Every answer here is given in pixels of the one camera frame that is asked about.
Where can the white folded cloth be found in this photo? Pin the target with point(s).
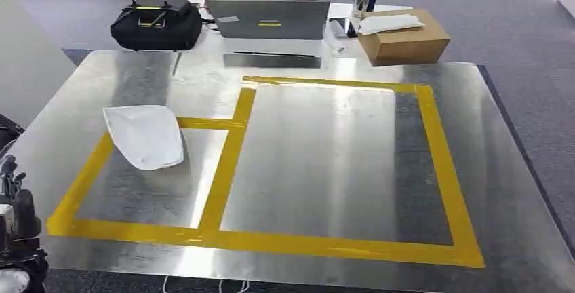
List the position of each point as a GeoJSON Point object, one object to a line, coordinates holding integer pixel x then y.
{"type": "Point", "coordinates": [388, 23]}

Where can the white side cabinet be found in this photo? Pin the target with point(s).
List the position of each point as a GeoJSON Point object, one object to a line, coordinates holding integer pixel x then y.
{"type": "Point", "coordinates": [27, 57]}

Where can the grey laptop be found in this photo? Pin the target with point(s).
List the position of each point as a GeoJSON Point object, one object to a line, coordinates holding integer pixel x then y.
{"type": "Point", "coordinates": [269, 19]}

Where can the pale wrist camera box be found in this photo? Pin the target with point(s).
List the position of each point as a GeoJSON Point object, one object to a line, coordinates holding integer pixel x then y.
{"type": "Point", "coordinates": [11, 282]}

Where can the black bag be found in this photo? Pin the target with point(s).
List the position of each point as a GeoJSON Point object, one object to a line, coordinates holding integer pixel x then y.
{"type": "Point", "coordinates": [157, 28]}

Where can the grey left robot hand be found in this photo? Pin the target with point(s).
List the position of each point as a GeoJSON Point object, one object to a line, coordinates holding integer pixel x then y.
{"type": "Point", "coordinates": [26, 214]}

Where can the yellow tape outline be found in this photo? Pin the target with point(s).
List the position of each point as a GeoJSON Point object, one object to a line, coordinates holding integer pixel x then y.
{"type": "Point", "coordinates": [227, 169]}

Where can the brown cardboard box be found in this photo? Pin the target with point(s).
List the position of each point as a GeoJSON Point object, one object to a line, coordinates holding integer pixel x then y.
{"type": "Point", "coordinates": [409, 41]}

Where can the black fabric object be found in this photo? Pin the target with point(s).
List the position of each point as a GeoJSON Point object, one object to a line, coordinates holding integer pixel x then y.
{"type": "Point", "coordinates": [9, 131]}

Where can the white desk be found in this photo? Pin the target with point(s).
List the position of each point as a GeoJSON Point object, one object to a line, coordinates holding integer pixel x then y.
{"type": "Point", "coordinates": [341, 10]}

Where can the white plastic tray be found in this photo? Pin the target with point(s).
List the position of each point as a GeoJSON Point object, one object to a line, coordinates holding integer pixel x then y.
{"type": "Point", "coordinates": [143, 136]}

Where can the black phone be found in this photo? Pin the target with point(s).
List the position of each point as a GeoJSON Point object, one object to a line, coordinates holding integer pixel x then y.
{"type": "Point", "coordinates": [338, 26]}

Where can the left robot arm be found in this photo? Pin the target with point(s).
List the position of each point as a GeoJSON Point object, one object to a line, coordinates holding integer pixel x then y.
{"type": "Point", "coordinates": [27, 259]}

